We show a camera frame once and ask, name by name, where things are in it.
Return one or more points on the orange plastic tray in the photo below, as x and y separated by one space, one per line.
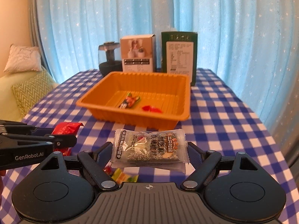
100 107

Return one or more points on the white cardboard box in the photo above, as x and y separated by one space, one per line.
137 51

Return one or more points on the green cardboard box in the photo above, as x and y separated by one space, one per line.
179 51

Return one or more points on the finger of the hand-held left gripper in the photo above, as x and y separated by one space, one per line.
44 131
63 140

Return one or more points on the blue white checked tablecloth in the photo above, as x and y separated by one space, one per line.
222 112

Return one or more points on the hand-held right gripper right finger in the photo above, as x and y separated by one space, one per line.
195 155

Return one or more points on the red crinkled snack packet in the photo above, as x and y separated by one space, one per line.
67 128

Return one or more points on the white cushion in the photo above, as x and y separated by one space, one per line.
22 59

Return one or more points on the dark glass jar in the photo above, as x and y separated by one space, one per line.
109 67

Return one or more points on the dark red bar packet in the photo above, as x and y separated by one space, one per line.
108 169

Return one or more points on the dark green snack packet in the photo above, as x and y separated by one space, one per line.
128 101

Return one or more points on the red twist candy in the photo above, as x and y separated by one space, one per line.
151 108

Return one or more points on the clear sesame snack packet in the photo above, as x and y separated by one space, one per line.
149 147

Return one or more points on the blue star curtain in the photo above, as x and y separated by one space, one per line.
210 16

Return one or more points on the light green sofa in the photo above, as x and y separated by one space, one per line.
7 98

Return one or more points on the green zigzag cushion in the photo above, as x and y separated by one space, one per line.
30 91

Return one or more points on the green yellow candy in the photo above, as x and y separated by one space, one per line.
123 177

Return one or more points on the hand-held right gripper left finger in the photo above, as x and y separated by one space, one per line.
102 155

